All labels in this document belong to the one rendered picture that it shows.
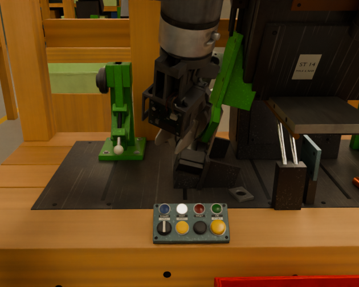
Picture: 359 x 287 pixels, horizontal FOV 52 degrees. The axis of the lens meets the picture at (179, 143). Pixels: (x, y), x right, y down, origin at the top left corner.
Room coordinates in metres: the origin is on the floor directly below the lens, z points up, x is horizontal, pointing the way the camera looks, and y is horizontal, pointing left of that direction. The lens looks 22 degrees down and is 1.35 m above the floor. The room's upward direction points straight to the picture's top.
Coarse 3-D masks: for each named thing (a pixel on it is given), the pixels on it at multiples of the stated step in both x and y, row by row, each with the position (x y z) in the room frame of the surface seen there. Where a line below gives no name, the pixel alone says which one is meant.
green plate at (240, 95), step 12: (240, 36) 0.81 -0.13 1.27; (228, 48) 0.88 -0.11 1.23; (240, 48) 0.82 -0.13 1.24; (228, 60) 0.83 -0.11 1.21; (240, 60) 0.82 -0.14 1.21; (228, 72) 0.81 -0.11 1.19; (240, 72) 0.82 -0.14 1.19; (216, 84) 0.89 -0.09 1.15; (228, 84) 0.82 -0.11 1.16; (240, 84) 0.82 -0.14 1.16; (216, 96) 0.84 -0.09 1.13; (228, 96) 0.82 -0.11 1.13; (240, 96) 0.82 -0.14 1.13; (252, 96) 0.82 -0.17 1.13; (240, 108) 0.82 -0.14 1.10
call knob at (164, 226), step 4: (164, 220) 0.61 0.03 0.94; (160, 224) 0.60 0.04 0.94; (164, 224) 0.60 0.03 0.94; (168, 224) 0.60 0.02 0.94; (160, 228) 0.59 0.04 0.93; (164, 228) 0.59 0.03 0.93; (168, 228) 0.59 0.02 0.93; (160, 232) 0.59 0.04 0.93; (164, 232) 0.59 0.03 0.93; (168, 232) 0.59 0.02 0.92
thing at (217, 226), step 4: (216, 220) 0.61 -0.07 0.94; (220, 220) 0.61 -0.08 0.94; (212, 224) 0.60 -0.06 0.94; (216, 224) 0.60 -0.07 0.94; (220, 224) 0.60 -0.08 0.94; (224, 224) 0.60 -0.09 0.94; (212, 228) 0.59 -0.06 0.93; (216, 228) 0.59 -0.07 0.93; (220, 228) 0.59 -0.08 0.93; (224, 228) 0.59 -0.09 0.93; (216, 232) 0.59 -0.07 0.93; (220, 232) 0.59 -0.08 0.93
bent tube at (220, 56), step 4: (216, 52) 0.92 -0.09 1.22; (212, 56) 0.91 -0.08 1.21; (216, 56) 0.91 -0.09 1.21; (220, 56) 0.91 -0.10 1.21; (212, 60) 0.92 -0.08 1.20; (216, 60) 0.92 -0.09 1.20; (220, 60) 0.90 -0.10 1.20; (220, 64) 0.89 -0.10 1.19; (220, 68) 0.89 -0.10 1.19; (220, 72) 0.88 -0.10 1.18; (204, 80) 0.94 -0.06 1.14; (208, 80) 0.94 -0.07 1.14; (208, 84) 0.95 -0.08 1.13; (196, 140) 0.88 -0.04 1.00; (192, 144) 0.86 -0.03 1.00; (196, 144) 0.87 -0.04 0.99; (188, 148) 0.85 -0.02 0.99; (192, 148) 0.85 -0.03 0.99
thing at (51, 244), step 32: (0, 224) 0.65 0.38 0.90; (32, 224) 0.65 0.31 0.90; (64, 224) 0.65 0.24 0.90; (96, 224) 0.65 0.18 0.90; (128, 224) 0.65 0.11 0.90; (256, 224) 0.65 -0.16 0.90; (288, 224) 0.65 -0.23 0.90; (320, 224) 0.65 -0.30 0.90; (352, 224) 0.65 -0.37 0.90; (0, 256) 0.57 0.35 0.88; (32, 256) 0.57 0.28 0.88; (64, 256) 0.58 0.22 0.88; (96, 256) 0.58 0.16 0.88; (128, 256) 0.58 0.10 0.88; (160, 256) 0.58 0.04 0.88; (192, 256) 0.58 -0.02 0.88; (224, 256) 0.58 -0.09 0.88; (256, 256) 0.58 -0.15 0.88; (288, 256) 0.58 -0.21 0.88; (320, 256) 0.58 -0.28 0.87; (352, 256) 0.58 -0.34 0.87
